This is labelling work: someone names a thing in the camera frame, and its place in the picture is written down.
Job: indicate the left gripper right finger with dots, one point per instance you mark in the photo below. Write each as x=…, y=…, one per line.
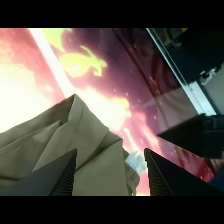
x=170, y=181

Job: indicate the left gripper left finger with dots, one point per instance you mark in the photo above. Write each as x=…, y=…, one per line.
x=50, y=180

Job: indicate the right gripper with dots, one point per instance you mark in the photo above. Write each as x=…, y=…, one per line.
x=214, y=136

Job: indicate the beige garment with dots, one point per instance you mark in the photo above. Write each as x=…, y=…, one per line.
x=86, y=146

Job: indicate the silver frame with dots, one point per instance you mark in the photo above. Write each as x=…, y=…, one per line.
x=196, y=96

